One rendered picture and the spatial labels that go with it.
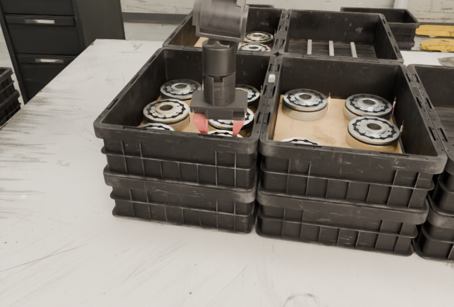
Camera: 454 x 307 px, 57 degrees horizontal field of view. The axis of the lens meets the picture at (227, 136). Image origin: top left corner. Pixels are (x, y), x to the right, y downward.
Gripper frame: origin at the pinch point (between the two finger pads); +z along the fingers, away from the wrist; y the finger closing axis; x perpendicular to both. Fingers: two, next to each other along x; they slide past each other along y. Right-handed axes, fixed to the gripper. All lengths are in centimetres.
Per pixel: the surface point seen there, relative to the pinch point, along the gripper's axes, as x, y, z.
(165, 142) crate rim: 7.6, 9.0, -4.3
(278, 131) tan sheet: -10.3, -12.0, 4.1
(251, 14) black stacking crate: -70, -5, -4
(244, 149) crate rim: 9.3, -4.9, -4.6
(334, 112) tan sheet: -19.5, -25.4, 4.1
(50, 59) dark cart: -139, 103, 43
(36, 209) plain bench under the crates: 3.2, 39.3, 17.0
